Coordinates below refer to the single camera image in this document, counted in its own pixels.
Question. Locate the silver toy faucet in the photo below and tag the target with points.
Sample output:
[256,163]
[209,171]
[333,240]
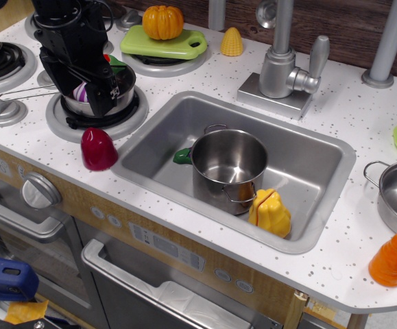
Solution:
[282,87]

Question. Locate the steel pot in sink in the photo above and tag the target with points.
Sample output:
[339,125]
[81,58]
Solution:
[228,168]

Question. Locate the grey toy sink basin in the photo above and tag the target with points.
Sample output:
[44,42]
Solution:
[307,169]

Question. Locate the oven door handle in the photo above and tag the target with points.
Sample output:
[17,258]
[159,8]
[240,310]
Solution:
[45,232]

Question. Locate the grey post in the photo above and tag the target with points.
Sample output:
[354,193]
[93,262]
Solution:
[379,75]
[216,14]

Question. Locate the purple white striped toy vegetable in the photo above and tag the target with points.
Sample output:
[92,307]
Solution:
[79,93]

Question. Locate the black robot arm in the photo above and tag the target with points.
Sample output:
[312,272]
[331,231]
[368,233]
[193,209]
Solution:
[61,8]

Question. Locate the silver stove knob rear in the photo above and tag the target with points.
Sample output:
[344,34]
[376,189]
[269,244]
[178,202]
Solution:
[128,20]

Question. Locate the yellow toy bell pepper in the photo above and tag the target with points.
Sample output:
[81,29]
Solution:
[269,213]

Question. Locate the blue clamp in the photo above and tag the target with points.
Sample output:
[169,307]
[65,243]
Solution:
[18,281]

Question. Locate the silver oven dial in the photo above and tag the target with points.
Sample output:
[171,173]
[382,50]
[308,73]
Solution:
[38,192]

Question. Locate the orange toy carrot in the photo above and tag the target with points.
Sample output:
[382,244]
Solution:
[383,266]

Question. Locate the red toy sweet potato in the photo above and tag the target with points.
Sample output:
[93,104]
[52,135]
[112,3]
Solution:
[98,150]

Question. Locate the dishwasher door handle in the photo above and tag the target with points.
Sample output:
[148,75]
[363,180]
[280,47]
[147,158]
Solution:
[130,301]

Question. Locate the green toy vegetable behind pot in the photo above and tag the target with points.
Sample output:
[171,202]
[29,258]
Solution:
[183,156]

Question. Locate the silver stove knob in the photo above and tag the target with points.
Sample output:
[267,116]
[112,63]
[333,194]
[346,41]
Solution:
[128,20]
[12,112]

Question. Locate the yellow toy corn piece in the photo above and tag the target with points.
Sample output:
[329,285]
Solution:
[231,44]

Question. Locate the orange toy pumpkin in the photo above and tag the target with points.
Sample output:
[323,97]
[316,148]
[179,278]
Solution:
[162,22]

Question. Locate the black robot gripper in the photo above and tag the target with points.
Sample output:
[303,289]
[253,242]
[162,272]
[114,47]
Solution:
[72,51]

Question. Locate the green toy cutting board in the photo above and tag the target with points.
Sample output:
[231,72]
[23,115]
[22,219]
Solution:
[187,46]

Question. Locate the silver stove knob front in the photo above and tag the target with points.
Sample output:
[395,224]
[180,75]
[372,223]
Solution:
[12,112]

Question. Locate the red green toy pepper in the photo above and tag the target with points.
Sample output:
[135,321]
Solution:
[114,63]

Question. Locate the grey post right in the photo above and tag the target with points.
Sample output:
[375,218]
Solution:
[379,75]

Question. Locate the grey post centre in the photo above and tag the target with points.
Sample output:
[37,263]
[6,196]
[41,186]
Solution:
[216,14]

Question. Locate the small steel saucepan on burner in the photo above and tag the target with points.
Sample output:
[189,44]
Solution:
[125,81]

